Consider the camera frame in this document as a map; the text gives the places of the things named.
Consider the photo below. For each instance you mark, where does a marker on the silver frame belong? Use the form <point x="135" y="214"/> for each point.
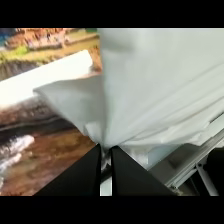
<point x="186" y="166"/>

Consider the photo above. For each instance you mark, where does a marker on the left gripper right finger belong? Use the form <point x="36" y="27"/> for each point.
<point x="131" y="178"/>

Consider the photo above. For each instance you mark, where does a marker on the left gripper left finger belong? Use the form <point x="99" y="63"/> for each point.
<point x="81" y="178"/>

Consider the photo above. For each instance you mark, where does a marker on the white T-shirt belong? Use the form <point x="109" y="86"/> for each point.
<point x="150" y="90"/>

